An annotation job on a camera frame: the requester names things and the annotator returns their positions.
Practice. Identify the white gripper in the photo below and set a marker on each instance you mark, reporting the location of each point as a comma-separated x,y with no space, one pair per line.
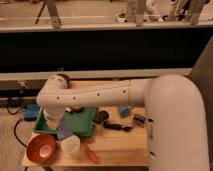
53,122

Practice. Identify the blue sponge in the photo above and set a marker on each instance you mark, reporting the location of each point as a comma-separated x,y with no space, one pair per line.
63,131

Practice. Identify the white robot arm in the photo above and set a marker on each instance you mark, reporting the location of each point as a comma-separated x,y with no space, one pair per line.
177,138

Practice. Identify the red bowl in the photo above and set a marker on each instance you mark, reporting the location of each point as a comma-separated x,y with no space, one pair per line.
41,148

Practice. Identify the dark maroon bowl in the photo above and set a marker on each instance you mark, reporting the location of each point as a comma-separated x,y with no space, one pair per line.
66,78

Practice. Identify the blue box on floor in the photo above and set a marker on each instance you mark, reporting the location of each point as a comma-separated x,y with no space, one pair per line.
31,112

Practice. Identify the green plastic tray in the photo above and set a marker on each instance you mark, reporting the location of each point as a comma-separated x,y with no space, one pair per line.
80,123

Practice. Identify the white cup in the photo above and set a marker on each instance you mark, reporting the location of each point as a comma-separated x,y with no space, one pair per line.
71,145

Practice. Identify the black round cup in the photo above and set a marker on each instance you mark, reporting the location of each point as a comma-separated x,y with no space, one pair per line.
100,117

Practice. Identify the blue small cup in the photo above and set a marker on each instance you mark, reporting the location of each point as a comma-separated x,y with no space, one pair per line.
124,111

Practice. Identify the black binder clip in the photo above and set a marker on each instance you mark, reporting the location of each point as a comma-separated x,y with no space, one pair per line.
139,120

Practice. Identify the black handled tool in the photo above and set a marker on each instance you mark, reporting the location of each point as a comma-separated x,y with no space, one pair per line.
117,127

